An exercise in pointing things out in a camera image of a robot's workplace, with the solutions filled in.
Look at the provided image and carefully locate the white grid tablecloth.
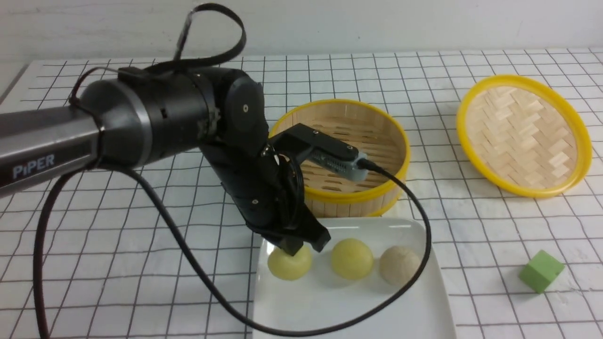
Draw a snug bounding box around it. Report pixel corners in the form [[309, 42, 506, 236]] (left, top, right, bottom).
[[0, 47, 603, 339]]

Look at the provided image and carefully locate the bamboo steamer lid yellow rim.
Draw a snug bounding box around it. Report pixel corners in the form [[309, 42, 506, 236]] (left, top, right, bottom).
[[456, 74, 593, 198]]

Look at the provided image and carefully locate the white square plate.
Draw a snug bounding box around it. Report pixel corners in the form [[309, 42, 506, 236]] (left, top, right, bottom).
[[253, 217, 456, 339]]

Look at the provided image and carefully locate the green cube block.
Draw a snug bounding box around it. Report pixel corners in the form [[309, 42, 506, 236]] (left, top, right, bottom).
[[518, 250, 565, 294]]

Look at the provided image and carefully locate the yellow steamed bun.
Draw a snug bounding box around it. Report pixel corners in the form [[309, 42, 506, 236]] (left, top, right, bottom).
[[267, 245, 313, 281], [330, 238, 374, 281]]

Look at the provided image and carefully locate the bamboo steamer basket yellow rim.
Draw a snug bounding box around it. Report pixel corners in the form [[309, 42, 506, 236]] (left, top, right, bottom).
[[270, 99, 411, 218]]

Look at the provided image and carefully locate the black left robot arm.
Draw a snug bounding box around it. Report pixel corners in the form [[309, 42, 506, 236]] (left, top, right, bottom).
[[0, 67, 330, 255]]

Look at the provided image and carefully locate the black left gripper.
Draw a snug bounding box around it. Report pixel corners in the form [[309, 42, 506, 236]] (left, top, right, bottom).
[[200, 140, 331, 256]]

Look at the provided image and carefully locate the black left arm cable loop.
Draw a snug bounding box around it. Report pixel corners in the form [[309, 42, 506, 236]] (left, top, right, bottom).
[[68, 3, 247, 106]]

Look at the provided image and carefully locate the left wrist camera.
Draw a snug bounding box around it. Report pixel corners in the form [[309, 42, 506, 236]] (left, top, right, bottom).
[[269, 124, 368, 182]]

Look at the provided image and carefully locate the white steamed bun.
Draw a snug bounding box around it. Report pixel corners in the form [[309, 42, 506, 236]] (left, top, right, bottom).
[[378, 245, 422, 287]]

